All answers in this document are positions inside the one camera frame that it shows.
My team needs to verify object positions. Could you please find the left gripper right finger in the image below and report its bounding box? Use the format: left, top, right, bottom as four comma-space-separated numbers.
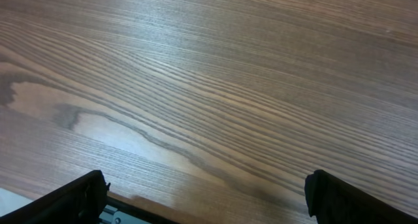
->
304, 170, 417, 224

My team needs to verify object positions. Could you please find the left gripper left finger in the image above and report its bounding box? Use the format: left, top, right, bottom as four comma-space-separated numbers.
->
1, 170, 110, 224

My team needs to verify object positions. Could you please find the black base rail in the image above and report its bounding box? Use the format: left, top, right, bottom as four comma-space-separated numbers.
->
97, 197, 178, 224

